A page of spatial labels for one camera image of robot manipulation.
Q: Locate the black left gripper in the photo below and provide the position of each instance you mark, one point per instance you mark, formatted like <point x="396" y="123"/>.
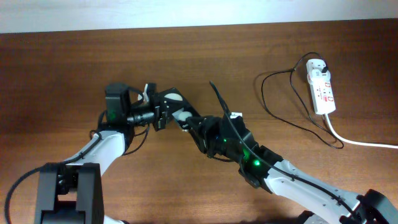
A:
<point x="153" y="98"/>

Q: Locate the black Galaxy flip phone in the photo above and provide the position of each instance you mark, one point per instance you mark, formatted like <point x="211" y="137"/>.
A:
<point x="177" y="108"/>

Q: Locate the white USB charger plug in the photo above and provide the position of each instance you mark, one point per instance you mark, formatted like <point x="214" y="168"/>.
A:
<point x="316" y="64"/>

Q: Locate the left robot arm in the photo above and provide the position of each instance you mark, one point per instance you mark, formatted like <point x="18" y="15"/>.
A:
<point x="71" y="191"/>

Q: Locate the white power strip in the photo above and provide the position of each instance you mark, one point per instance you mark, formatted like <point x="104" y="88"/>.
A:
<point x="321" y="92"/>

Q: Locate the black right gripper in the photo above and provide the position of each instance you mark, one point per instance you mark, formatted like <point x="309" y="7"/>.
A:
<point x="204" y="131"/>

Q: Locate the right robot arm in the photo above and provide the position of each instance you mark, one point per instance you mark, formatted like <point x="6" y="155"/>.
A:
<point x="330" y="203"/>

